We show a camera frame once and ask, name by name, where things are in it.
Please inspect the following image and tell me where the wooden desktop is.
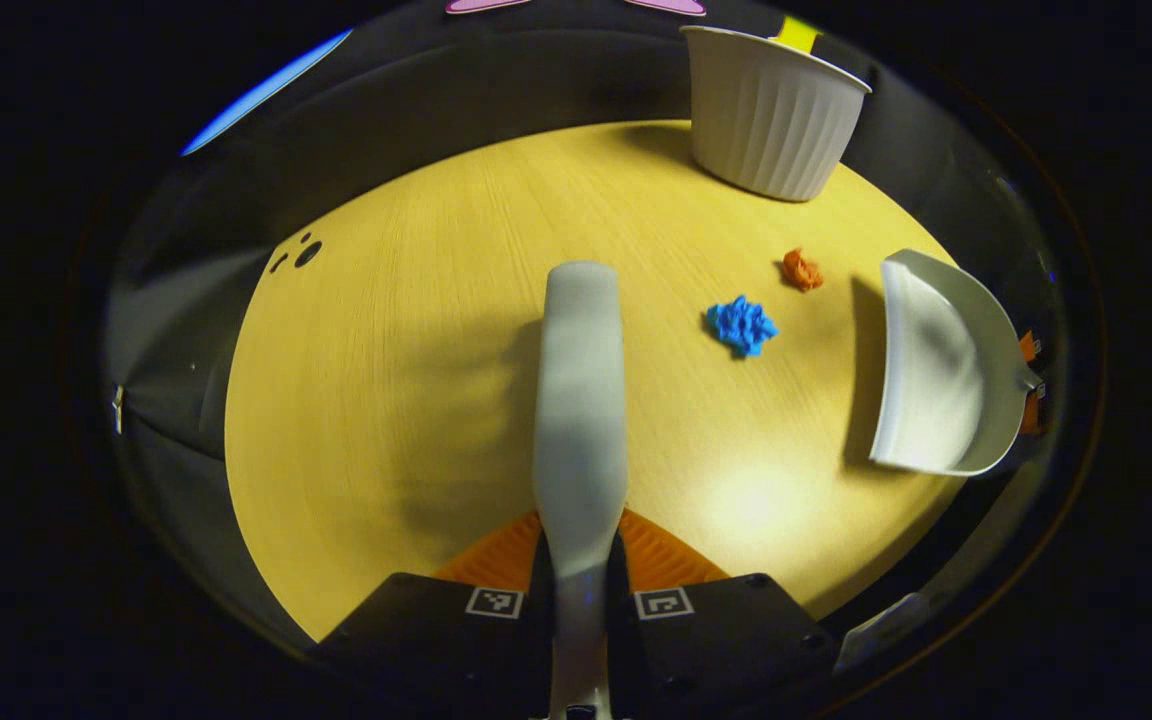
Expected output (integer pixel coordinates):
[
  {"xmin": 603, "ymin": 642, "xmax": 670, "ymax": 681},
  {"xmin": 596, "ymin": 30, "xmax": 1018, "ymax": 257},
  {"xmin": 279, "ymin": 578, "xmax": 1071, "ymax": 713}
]
[{"xmin": 224, "ymin": 120, "xmax": 969, "ymax": 643}]

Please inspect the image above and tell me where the small white broom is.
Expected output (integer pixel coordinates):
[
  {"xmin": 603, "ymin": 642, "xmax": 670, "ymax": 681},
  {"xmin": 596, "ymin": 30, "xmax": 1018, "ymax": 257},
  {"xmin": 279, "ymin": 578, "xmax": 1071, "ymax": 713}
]
[{"xmin": 533, "ymin": 262, "xmax": 629, "ymax": 720}]

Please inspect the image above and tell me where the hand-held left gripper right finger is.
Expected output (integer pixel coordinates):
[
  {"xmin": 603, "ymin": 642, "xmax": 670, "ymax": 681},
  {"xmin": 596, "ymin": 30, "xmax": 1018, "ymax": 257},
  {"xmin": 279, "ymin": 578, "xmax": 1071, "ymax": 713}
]
[{"xmin": 604, "ymin": 508, "xmax": 840, "ymax": 720}]

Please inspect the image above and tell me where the blue paper trash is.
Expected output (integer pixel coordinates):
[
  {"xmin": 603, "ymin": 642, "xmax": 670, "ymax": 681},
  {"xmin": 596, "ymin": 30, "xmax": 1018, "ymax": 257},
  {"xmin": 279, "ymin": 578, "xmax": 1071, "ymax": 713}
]
[{"xmin": 704, "ymin": 295, "xmax": 780, "ymax": 359}]

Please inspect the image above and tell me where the orange paper trash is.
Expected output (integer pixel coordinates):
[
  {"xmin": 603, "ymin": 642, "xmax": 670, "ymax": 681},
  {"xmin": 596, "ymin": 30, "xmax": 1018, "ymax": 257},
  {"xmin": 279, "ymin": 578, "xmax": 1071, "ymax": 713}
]
[{"xmin": 782, "ymin": 248, "xmax": 825, "ymax": 293}]

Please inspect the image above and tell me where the white ribbed garbage bin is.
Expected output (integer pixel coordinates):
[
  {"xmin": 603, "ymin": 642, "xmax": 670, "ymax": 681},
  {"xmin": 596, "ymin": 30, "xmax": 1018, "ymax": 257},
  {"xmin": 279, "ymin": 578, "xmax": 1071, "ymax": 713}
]
[{"xmin": 681, "ymin": 25, "xmax": 873, "ymax": 202}]

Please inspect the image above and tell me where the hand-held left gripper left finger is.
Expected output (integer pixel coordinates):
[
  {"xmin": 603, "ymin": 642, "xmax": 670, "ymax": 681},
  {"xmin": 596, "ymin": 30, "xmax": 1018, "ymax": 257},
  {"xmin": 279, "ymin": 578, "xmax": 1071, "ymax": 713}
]
[{"xmin": 308, "ymin": 510, "xmax": 554, "ymax": 720}]

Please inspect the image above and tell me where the white dustpan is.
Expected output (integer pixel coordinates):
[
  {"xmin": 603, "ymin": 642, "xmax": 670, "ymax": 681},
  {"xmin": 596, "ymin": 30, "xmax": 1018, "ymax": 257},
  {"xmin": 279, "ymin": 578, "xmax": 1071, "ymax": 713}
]
[{"xmin": 868, "ymin": 248, "xmax": 1046, "ymax": 477}]

